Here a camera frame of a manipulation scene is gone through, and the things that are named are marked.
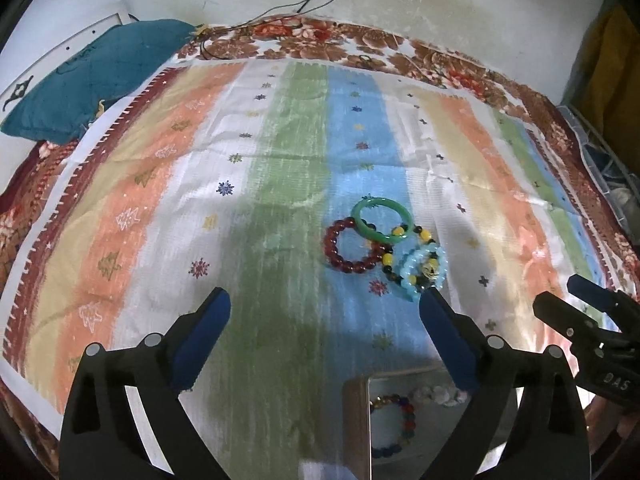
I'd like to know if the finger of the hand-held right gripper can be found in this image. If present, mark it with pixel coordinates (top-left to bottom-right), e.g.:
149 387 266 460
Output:
566 274 640 333
532 292 608 356

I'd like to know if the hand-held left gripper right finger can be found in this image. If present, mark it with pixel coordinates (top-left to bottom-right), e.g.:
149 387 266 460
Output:
419 287 592 480

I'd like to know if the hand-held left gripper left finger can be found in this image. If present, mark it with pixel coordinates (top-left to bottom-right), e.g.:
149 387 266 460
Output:
60 287 232 480

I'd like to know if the light blue bead bracelet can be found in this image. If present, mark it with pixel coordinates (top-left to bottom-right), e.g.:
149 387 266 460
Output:
392 242 449 304

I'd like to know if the black and yellow bead bracelet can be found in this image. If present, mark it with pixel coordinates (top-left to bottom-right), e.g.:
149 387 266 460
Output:
361 220 442 292

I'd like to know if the wooden jewelry box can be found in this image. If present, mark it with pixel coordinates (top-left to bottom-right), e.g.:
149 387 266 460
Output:
342 366 502 480

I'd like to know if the green jade bangle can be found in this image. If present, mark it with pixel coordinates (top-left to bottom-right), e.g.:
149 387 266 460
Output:
350 197 415 245

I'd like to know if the dark red bead bracelet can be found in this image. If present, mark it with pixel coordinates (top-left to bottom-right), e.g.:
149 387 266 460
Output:
323 217 394 275

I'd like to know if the person's right hand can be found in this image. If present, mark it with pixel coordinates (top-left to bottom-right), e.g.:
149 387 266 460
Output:
585 394 640 461

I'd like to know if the striped colourful cloth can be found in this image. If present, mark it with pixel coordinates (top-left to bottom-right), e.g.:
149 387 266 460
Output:
0 14 640 467
0 57 623 433

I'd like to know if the yellow cloth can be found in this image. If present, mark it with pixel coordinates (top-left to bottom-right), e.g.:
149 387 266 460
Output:
579 6 640 122

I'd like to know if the teal pillow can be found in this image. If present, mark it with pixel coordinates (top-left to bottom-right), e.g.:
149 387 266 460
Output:
0 18 197 145

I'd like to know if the white bead bracelet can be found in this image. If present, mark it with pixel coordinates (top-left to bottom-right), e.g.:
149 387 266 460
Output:
409 385 471 407

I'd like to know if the multicoloured bead bracelet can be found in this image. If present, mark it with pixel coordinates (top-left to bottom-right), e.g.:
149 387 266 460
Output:
369 393 417 459

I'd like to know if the white wire rack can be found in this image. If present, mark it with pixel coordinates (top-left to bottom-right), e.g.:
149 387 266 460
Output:
556 104 640 242

